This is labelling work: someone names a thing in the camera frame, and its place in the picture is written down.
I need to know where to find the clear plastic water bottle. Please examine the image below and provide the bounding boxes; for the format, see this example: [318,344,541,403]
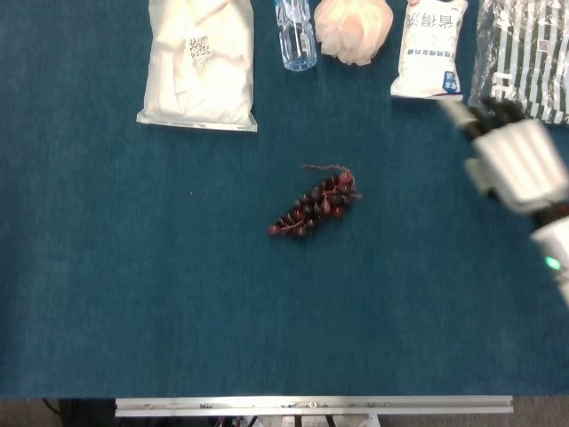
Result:
[274,0,318,73]

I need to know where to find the pink mesh bath sponge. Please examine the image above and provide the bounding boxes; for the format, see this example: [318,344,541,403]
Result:
[313,0,395,68]

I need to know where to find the blue table cloth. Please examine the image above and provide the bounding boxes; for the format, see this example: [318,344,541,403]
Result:
[0,0,569,399]

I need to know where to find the white printed snack bag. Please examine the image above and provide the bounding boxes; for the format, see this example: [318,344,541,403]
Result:
[389,0,469,101]

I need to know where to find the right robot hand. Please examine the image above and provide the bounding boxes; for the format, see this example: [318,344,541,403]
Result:
[437,94,569,227]

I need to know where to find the striped shirt in clear bag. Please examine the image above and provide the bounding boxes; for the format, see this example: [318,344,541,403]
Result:
[469,0,569,125]

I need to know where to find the red grape bunch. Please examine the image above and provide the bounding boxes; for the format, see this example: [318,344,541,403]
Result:
[268,164,364,240]

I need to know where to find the white packaged garment bag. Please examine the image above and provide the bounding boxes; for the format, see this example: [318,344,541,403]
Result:
[135,0,259,133]

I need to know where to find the aluminium frame rail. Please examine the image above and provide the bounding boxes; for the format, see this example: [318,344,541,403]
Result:
[115,395,514,418]

